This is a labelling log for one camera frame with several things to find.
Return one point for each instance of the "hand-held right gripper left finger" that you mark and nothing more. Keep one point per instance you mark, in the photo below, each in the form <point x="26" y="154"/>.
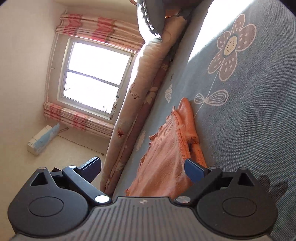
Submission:
<point x="93" y="168"/>

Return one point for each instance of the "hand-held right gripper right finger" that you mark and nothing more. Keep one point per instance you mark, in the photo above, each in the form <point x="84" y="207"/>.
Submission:
<point x="193" y="171"/>

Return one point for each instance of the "orange knit sweater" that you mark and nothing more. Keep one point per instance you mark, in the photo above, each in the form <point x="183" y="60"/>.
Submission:
<point x="166" y="157"/>

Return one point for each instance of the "air conditioner pipe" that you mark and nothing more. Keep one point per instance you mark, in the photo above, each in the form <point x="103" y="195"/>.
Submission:
<point x="81" y="144"/>

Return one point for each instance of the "pink patterned curtain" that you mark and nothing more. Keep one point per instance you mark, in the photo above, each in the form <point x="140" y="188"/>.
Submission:
<point x="99" y="27"/>
<point x="78" y="119"/>

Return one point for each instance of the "white air conditioner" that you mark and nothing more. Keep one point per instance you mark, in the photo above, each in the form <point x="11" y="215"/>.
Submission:
<point x="42" y="140"/>

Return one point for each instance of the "bed with blue floral sheet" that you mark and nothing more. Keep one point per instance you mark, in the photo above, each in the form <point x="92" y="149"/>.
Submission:
<point x="242" y="104"/>

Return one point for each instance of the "folded pink floral quilt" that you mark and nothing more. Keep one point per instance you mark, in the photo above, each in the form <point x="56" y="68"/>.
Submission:
<point x="143" y="92"/>

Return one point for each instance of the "window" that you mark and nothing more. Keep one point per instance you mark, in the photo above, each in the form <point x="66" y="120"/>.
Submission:
<point x="94" y="76"/>

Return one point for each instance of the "grey pillow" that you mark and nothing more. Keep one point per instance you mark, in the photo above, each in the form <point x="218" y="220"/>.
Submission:
<point x="150" y="18"/>

